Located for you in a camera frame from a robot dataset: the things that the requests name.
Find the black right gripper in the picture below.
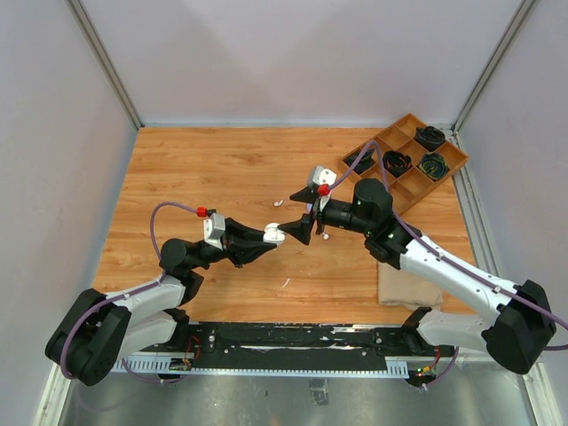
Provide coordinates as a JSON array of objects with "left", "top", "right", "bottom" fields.
[{"left": 278, "top": 186, "right": 373, "bottom": 245}]

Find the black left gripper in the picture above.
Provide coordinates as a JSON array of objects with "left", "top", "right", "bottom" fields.
[{"left": 190, "top": 217, "right": 277, "bottom": 270}]

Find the white round charging case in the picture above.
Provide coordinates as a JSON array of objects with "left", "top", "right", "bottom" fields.
[{"left": 263, "top": 223, "right": 286, "bottom": 246}]

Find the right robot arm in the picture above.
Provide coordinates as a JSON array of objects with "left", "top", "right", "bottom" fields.
[{"left": 279, "top": 178, "right": 556, "bottom": 375}]

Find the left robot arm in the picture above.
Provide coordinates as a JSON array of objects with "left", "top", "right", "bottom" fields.
[{"left": 44, "top": 215, "right": 285, "bottom": 386}]

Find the dark green rolled tie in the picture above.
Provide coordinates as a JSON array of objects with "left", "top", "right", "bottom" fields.
[{"left": 344, "top": 148, "right": 375, "bottom": 175}]

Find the black orange rolled tie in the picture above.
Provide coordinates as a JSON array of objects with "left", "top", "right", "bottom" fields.
[{"left": 383, "top": 150, "right": 413, "bottom": 178}]

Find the beige folded cloth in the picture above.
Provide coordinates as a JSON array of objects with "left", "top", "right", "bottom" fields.
[{"left": 378, "top": 264, "right": 444, "bottom": 311}]

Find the wooden compartment tray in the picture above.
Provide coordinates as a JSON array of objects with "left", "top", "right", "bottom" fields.
[{"left": 348, "top": 114, "right": 468, "bottom": 214}]

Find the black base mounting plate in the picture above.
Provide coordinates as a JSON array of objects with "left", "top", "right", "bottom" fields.
[{"left": 137, "top": 321, "right": 458, "bottom": 372}]

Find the blue yellow rolled tie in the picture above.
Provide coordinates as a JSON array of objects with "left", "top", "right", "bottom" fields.
[{"left": 418, "top": 153, "right": 449, "bottom": 181}]

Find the black dotted rolled tie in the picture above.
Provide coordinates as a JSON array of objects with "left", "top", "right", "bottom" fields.
[{"left": 414, "top": 126, "right": 446, "bottom": 152}]

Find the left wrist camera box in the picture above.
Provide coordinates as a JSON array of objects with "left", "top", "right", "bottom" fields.
[{"left": 203, "top": 213, "right": 225, "bottom": 249}]

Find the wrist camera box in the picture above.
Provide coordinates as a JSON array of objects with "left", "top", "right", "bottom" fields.
[
  {"left": 307, "top": 165, "right": 337, "bottom": 197},
  {"left": 203, "top": 213, "right": 225, "bottom": 249}
]

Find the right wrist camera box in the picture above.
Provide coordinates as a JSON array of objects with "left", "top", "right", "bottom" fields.
[{"left": 307, "top": 165, "right": 337, "bottom": 197}]

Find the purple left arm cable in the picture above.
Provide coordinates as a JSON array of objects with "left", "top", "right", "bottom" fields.
[{"left": 59, "top": 201, "right": 201, "bottom": 385}]

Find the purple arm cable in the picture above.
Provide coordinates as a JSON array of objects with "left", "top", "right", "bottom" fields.
[
  {"left": 59, "top": 201, "right": 201, "bottom": 385},
  {"left": 327, "top": 140, "right": 568, "bottom": 391}
]

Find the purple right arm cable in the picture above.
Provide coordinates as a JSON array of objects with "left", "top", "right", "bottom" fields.
[{"left": 327, "top": 140, "right": 568, "bottom": 391}]

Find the aluminium frame rail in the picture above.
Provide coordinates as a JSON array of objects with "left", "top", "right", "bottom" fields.
[{"left": 65, "top": 0, "right": 145, "bottom": 130}]

